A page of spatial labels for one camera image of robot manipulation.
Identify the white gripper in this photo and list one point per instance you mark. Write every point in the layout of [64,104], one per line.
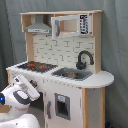
[26,87]

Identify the grey toy sink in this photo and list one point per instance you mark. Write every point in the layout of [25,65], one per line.
[73,74]

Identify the right red oven knob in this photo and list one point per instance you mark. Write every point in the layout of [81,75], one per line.
[34,84]

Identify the grey ice dispenser panel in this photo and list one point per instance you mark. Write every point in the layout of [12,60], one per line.
[62,106]

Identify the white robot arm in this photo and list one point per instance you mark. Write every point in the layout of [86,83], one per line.
[18,96]

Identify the grey cabinet door handle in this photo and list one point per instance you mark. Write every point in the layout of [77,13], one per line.
[48,109]

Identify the grey range hood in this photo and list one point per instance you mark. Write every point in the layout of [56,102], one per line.
[40,24]

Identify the black stovetop red burners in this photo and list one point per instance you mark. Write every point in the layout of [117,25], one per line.
[37,66]

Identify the wooden toy kitchen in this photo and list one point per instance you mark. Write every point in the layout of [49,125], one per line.
[87,97]

